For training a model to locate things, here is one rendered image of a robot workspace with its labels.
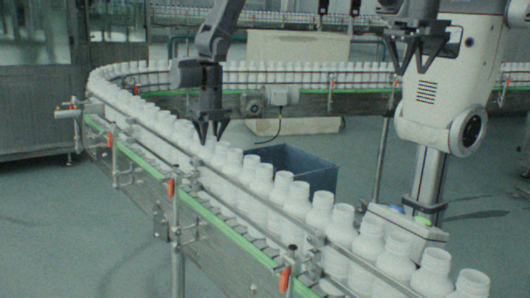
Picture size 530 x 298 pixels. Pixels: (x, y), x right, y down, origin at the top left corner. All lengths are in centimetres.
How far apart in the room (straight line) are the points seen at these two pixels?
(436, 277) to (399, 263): 6
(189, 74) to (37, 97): 316
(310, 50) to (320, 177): 377
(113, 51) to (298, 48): 246
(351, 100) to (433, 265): 234
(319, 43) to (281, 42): 47
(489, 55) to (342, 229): 72
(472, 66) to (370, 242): 67
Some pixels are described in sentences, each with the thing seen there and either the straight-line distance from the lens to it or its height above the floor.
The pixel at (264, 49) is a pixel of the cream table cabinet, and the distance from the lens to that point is 510.
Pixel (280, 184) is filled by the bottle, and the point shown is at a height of 115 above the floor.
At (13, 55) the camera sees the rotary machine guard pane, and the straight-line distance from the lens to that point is 411.
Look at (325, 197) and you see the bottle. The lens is 87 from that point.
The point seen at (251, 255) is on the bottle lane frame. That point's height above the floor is 98.
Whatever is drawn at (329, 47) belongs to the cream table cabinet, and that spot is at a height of 104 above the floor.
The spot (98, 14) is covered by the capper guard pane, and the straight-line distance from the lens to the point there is 620.
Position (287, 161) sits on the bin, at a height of 88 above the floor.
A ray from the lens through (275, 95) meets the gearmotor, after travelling 258.
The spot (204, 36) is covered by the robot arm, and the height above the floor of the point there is 142.
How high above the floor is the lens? 150
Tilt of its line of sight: 18 degrees down
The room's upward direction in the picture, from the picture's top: 3 degrees clockwise
